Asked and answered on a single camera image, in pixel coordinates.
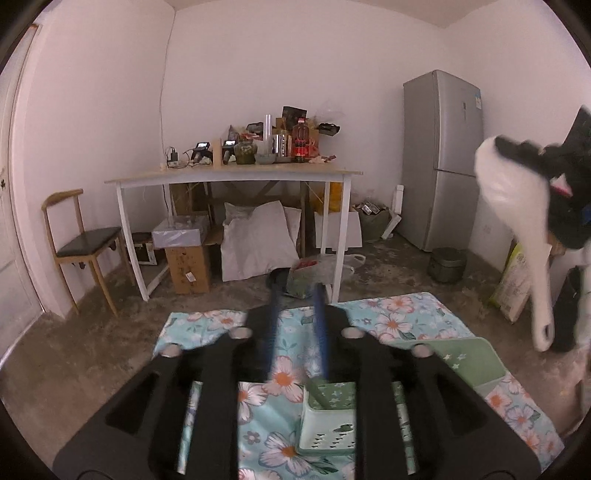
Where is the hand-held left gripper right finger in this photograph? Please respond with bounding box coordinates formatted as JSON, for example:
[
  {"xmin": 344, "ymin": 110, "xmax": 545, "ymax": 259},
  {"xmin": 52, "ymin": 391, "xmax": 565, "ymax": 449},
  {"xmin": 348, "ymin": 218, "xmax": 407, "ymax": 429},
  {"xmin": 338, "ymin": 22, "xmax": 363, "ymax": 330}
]
[{"xmin": 314, "ymin": 284, "xmax": 541, "ymax": 480}]

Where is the floral blue blanket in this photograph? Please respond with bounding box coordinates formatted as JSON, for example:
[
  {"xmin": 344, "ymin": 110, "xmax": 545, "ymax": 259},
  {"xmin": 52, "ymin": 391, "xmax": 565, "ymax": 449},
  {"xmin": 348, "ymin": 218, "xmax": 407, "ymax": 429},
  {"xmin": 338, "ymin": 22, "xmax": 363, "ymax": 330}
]
[{"xmin": 152, "ymin": 292, "xmax": 566, "ymax": 480}]

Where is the silver refrigerator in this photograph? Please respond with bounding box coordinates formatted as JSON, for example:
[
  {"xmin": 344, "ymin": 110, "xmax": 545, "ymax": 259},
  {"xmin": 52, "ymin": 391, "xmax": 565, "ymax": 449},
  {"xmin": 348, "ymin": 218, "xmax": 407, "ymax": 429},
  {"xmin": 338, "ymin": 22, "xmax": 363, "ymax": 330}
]
[{"xmin": 399, "ymin": 70, "xmax": 485, "ymax": 253}]

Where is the green perforated utensil holder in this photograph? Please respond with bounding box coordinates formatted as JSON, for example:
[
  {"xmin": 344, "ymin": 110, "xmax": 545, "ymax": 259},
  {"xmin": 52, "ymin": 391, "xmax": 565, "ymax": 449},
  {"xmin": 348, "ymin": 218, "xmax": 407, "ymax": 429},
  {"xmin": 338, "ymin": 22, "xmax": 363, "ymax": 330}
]
[{"xmin": 298, "ymin": 337, "xmax": 505, "ymax": 457}]

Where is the red oil bottle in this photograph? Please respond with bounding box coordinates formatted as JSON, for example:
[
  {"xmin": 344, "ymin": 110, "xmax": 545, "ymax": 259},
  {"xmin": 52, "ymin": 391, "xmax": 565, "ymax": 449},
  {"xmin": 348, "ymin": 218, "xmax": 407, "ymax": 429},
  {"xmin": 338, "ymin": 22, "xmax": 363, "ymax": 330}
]
[{"xmin": 291, "ymin": 117, "xmax": 310, "ymax": 164}]

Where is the wooden chair with dark seat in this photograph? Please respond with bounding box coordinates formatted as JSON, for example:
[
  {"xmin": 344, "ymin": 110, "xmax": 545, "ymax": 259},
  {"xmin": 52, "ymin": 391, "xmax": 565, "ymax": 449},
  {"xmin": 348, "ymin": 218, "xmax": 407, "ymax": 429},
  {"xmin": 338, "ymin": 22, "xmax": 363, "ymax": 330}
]
[{"xmin": 41, "ymin": 188, "xmax": 136, "ymax": 317}]

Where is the green and white rice bag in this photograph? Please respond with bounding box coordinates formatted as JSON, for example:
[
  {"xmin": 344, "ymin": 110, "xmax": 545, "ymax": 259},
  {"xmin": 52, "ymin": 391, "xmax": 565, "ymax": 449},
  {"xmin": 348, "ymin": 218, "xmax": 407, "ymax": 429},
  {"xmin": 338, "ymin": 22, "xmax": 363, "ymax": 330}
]
[{"xmin": 489, "ymin": 243, "xmax": 533, "ymax": 324}]

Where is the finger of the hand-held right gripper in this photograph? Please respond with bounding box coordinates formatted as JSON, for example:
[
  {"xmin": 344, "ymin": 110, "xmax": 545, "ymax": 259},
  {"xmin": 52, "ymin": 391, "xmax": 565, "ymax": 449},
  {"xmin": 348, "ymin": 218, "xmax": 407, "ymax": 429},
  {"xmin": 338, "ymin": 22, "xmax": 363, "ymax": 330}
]
[{"xmin": 495, "ymin": 136, "xmax": 561, "ymax": 181}]

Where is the white rice paddle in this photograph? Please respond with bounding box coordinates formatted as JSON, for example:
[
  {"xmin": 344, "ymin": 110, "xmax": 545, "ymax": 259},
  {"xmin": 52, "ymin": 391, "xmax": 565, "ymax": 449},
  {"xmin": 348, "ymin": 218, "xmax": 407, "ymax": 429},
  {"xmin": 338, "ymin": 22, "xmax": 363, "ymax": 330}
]
[{"xmin": 474, "ymin": 135, "xmax": 556, "ymax": 352}]

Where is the grey flat box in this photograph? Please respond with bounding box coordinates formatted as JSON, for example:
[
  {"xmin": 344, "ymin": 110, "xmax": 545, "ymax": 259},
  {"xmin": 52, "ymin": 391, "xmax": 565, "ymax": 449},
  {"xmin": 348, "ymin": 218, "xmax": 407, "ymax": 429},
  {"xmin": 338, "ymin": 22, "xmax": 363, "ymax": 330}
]
[{"xmin": 152, "ymin": 213, "xmax": 211, "ymax": 250}]

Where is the plastic bag with contents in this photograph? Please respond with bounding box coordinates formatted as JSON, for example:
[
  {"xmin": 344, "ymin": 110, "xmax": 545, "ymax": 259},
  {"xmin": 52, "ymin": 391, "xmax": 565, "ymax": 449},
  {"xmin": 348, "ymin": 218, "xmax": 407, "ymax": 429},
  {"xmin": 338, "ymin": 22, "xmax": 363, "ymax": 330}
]
[{"xmin": 286, "ymin": 253, "xmax": 368, "ymax": 299}]

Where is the yellow bag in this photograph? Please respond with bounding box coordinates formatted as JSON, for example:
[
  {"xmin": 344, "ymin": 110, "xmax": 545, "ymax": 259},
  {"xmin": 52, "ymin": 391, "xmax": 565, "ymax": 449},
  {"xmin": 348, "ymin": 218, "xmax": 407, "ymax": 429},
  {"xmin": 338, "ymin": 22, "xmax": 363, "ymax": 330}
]
[{"xmin": 318, "ymin": 182, "xmax": 345, "ymax": 213}]

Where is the brown cardboard box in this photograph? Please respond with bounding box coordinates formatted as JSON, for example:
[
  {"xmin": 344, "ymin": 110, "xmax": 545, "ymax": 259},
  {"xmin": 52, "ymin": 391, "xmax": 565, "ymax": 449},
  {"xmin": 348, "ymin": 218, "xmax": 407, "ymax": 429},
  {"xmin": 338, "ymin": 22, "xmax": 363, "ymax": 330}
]
[{"xmin": 165, "ymin": 244, "xmax": 212, "ymax": 295}]

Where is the green basket with packets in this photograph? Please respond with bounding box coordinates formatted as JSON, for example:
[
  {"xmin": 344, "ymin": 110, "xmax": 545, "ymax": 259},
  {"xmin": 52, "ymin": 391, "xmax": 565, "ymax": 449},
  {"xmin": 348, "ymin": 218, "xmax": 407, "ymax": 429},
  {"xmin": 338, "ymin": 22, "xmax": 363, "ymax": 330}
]
[{"xmin": 353, "ymin": 200, "xmax": 393, "ymax": 241}]

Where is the white sack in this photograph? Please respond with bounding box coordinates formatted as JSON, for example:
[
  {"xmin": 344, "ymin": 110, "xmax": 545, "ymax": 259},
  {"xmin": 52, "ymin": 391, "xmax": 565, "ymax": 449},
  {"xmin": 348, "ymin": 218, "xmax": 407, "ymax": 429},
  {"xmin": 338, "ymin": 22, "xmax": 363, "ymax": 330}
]
[{"xmin": 220, "ymin": 200, "xmax": 302, "ymax": 282}]

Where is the white table with wooden top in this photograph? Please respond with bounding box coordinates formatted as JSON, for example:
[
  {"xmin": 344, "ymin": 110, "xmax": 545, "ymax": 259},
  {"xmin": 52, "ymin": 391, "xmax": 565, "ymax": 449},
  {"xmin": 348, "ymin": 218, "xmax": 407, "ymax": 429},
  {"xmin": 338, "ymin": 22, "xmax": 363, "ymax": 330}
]
[{"xmin": 104, "ymin": 164, "xmax": 364, "ymax": 304}]

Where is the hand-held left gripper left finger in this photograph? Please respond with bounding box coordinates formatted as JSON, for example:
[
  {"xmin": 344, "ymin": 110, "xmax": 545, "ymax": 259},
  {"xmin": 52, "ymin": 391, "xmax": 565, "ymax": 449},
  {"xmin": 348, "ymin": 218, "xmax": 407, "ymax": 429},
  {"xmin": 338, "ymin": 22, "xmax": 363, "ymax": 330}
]
[{"xmin": 53, "ymin": 270, "xmax": 289, "ymax": 480}]

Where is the dark green pot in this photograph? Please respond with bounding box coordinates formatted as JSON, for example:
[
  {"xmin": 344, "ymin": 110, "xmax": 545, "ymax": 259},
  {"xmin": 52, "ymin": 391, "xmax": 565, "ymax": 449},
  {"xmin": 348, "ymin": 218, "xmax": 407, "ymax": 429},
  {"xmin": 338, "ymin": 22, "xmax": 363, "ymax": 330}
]
[{"xmin": 428, "ymin": 247, "xmax": 468, "ymax": 284}]

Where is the small white appliance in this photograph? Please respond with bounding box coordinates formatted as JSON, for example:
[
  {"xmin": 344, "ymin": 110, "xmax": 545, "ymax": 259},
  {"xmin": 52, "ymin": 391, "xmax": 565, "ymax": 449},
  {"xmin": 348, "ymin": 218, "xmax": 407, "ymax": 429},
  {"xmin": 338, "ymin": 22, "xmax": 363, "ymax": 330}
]
[{"xmin": 131, "ymin": 231, "xmax": 161, "ymax": 267}]

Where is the white foam box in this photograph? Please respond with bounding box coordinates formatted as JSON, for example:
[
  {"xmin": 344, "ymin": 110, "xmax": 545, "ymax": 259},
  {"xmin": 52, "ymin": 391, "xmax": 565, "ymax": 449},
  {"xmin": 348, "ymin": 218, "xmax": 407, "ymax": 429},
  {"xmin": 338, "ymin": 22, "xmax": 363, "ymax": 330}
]
[{"xmin": 314, "ymin": 210, "xmax": 363, "ymax": 254}]

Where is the glass jar with green contents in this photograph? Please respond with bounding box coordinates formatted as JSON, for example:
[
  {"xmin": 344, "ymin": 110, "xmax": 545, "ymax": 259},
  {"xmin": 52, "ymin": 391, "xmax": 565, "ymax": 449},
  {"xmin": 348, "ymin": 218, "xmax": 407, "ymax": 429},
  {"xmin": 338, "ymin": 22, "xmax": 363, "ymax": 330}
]
[{"xmin": 233, "ymin": 140, "xmax": 257, "ymax": 166}]

